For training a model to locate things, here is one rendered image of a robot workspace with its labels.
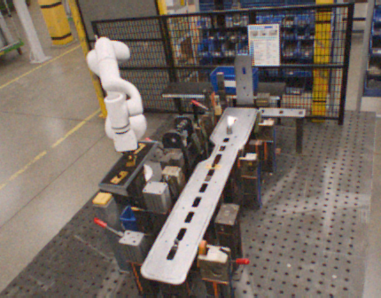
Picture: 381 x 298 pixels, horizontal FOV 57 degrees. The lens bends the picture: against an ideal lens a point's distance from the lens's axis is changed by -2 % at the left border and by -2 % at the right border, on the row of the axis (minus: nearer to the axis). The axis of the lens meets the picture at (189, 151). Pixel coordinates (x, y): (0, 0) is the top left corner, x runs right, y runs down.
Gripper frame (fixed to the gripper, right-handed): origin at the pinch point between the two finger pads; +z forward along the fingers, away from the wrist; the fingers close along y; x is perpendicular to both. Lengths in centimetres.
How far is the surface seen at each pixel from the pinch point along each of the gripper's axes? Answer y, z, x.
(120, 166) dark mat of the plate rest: -4.7, 2.6, -3.2
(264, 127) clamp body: 71, 16, 38
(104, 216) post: -10.1, 10.3, -28.7
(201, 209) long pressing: 31.1, 18.5, -22.4
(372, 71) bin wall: 193, 46, 161
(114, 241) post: -10.3, 26.6, -28.0
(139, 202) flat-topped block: -0.3, 24.1, -5.8
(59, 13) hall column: -274, 45, 732
